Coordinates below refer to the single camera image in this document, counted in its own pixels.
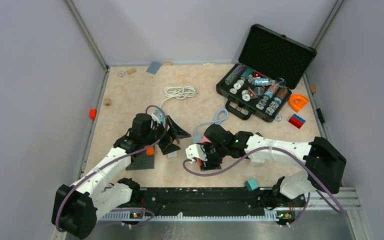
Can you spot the red cube socket adapter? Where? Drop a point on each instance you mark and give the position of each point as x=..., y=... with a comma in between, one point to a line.
x=200, y=162

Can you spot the teal small plug adapter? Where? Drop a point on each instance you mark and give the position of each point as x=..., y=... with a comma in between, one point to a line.
x=251, y=185

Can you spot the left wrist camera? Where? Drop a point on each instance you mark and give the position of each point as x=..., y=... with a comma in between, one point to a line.
x=159, y=115

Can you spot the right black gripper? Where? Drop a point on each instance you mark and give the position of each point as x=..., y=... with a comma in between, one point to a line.
x=210, y=163

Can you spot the grey blue card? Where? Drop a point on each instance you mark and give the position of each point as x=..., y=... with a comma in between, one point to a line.
x=154, y=67

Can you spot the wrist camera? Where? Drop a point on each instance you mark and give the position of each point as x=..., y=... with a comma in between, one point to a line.
x=159, y=115
x=196, y=152

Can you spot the red blue brick stack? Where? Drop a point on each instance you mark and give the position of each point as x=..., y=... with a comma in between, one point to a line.
x=296, y=121

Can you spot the wooden block right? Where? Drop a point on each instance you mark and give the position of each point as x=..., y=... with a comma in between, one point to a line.
x=313, y=88

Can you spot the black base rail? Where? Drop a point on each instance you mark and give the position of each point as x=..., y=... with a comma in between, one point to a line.
x=210, y=201

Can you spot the small white charger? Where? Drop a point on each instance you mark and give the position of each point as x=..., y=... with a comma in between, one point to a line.
x=172, y=155

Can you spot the black open case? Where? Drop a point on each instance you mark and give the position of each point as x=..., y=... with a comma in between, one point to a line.
x=269, y=67

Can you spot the pink triangular power strip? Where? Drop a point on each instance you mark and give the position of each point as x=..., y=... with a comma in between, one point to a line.
x=204, y=140

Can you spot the light blue power strip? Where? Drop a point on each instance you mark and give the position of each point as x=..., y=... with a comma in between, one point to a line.
x=220, y=116

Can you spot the red orange clip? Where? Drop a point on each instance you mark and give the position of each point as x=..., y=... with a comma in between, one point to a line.
x=93, y=114

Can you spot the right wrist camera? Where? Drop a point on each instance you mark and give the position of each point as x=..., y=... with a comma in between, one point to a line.
x=196, y=152

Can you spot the dark grey building baseplate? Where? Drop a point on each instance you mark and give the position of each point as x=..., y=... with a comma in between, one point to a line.
x=141, y=161

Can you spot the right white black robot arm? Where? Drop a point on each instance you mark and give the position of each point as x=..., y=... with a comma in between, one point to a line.
x=321, y=165

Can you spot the wooden block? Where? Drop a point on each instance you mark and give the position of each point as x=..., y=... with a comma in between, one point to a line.
x=313, y=88
x=131, y=71

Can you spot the white cube socket adapter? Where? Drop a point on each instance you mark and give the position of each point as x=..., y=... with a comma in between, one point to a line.
x=257, y=162

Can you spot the metal washer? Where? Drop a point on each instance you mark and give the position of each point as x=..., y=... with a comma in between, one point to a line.
x=121, y=74

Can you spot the orange arch toy right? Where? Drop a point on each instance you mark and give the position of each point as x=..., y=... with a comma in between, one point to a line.
x=297, y=102

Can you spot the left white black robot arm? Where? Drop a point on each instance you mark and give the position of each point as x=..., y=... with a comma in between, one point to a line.
x=78, y=207

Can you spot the wooden block top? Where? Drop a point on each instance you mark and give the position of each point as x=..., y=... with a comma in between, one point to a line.
x=131, y=71

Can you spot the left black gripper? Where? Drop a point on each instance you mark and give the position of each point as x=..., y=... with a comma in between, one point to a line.
x=174, y=132

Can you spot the orange arch block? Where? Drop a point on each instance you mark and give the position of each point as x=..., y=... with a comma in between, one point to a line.
x=150, y=151

